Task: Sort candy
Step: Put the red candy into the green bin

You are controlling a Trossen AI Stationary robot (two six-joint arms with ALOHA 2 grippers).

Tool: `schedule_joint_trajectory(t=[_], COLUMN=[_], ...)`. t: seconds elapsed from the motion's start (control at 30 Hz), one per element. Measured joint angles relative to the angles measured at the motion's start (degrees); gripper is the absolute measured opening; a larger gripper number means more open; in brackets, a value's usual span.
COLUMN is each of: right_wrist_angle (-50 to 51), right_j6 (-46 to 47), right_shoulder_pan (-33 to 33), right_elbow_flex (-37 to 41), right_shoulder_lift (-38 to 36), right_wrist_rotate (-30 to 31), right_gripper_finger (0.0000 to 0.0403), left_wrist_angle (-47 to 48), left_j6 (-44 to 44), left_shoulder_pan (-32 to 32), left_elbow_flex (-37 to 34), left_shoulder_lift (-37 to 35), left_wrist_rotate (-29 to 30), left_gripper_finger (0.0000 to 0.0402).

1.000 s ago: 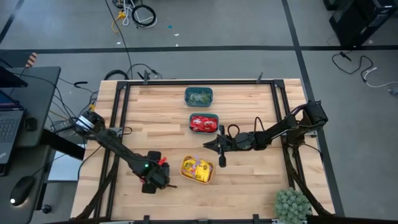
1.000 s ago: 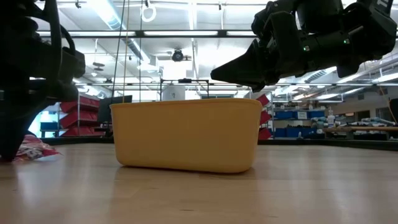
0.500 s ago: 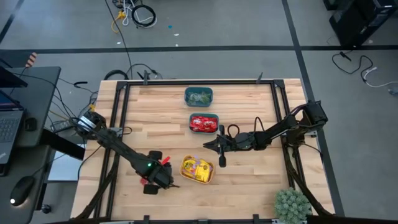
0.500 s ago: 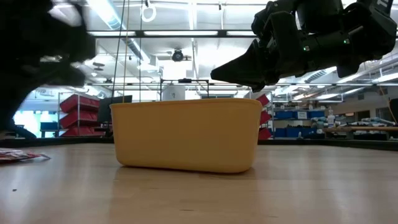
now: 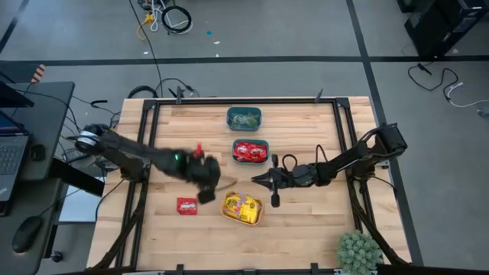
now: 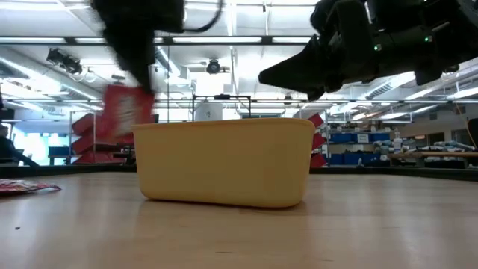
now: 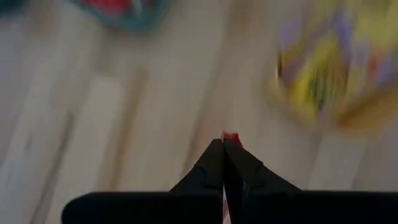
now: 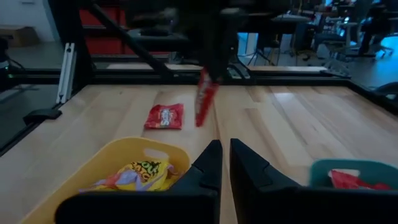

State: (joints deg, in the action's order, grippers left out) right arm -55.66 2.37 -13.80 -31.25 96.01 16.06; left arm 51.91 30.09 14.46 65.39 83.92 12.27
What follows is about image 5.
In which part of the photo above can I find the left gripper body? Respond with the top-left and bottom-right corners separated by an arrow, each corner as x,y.
177,150 -> 223,205

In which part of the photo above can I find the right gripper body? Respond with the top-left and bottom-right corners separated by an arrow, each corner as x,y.
268,153 -> 319,209

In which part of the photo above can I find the orange plastic bin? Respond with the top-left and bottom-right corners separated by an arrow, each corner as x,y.
219,189 -> 265,227

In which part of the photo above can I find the teal plastic bin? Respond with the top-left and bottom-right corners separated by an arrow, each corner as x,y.
232,137 -> 270,166

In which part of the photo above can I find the dark blue plastic bin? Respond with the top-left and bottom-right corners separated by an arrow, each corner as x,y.
225,105 -> 264,132

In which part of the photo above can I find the green artificial succulent plant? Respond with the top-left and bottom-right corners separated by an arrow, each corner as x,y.
336,230 -> 384,275

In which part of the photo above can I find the black desk support bar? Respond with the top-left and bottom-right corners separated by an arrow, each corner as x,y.
49,157 -> 106,198

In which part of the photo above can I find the grey power strip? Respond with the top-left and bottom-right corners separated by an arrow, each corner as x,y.
62,147 -> 93,163

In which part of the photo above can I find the white flat board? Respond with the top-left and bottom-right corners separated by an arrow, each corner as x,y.
58,189 -> 103,224

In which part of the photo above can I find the grey office desk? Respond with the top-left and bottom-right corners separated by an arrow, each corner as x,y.
0,81 -> 76,275

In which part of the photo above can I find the small black desk device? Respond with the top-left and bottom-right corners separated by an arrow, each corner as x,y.
29,144 -> 47,162

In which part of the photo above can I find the black computer mouse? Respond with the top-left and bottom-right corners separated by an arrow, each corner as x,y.
11,215 -> 44,254

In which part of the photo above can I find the orange striped object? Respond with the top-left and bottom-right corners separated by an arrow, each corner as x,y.
31,63 -> 47,83

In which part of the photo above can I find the open black laptop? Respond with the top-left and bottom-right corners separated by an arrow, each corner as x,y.
0,109 -> 32,203

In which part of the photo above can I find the black equipment case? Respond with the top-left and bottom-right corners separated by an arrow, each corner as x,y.
397,0 -> 489,59

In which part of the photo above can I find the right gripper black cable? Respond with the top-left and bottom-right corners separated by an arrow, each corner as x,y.
281,144 -> 330,173

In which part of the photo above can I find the black aluminium table frame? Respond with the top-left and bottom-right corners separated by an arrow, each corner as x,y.
91,97 -> 412,275

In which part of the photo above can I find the black cable tangle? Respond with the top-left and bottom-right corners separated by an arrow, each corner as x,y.
154,77 -> 200,99

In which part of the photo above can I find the black hose loop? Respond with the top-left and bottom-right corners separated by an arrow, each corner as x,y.
127,85 -> 160,99

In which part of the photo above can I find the long black cable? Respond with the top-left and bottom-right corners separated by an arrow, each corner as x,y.
128,0 -> 164,99

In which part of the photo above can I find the coiled black cable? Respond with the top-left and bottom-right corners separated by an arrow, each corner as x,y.
160,5 -> 193,35

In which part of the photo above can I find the yellow cable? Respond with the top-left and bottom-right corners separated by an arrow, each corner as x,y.
136,12 -> 156,41

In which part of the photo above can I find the black cable with plug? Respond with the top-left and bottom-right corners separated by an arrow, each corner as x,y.
406,62 -> 460,101

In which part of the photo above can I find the white cable with plug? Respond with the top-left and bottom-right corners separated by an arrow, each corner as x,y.
445,81 -> 489,109

